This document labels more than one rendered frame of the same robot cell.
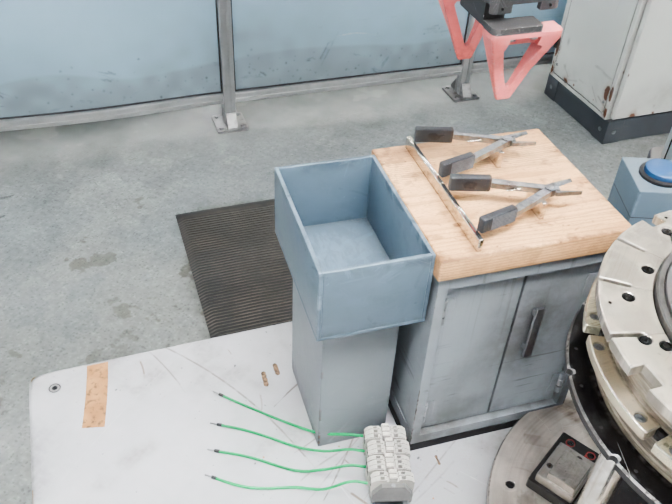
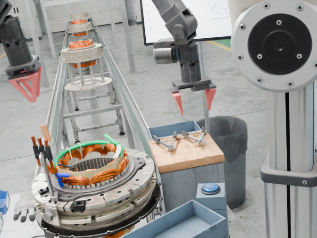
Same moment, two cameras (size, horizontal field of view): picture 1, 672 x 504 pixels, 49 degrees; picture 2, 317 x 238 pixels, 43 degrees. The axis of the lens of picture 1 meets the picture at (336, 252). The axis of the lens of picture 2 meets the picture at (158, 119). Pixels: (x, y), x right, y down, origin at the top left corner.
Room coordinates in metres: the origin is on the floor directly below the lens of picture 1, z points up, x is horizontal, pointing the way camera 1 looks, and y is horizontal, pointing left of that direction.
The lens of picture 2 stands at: (0.79, -1.26, 1.56)
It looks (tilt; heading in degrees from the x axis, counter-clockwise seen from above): 20 degrees down; 102
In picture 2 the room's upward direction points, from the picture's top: 8 degrees counter-clockwise
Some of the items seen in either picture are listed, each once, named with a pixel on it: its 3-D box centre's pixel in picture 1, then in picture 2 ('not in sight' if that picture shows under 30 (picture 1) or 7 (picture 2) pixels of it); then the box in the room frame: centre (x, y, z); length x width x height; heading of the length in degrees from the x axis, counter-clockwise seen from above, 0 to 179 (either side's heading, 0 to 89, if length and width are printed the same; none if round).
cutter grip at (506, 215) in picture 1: (497, 218); (156, 139); (0.53, -0.14, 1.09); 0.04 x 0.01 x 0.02; 124
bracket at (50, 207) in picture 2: not in sight; (54, 213); (0.35, -0.51, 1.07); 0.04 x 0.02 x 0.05; 161
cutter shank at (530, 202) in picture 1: (533, 200); (164, 143); (0.56, -0.18, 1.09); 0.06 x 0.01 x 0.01; 134
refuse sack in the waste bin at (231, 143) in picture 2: not in sight; (220, 149); (0.63, 1.28, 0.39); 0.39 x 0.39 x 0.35
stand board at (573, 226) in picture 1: (493, 196); (184, 149); (0.61, -0.16, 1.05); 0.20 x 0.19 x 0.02; 109
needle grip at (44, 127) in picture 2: not in sight; (46, 135); (0.28, -0.34, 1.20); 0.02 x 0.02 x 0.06
